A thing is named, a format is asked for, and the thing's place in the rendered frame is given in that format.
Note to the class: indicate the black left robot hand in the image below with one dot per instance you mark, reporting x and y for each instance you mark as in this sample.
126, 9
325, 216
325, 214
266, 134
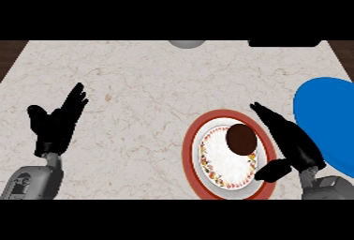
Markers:
58, 125

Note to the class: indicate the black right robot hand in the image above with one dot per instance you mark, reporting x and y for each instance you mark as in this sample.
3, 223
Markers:
295, 142

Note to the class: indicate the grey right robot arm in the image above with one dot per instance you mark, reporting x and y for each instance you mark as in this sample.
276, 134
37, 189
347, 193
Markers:
325, 186

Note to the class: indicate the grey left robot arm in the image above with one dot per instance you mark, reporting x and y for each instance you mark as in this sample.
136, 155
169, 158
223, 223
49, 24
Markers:
34, 181

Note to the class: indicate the blue plate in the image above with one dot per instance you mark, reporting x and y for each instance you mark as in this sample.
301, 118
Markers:
329, 118

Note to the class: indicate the chocolate brown cupcake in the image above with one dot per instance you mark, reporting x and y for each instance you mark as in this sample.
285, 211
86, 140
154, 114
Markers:
241, 139

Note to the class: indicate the red-rimmed floral white plate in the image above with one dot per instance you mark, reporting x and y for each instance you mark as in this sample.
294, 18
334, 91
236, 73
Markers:
229, 165

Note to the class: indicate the black appliance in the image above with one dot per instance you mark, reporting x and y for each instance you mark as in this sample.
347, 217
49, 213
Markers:
284, 43

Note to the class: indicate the grey round object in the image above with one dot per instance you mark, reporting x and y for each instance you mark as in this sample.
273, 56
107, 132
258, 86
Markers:
186, 43

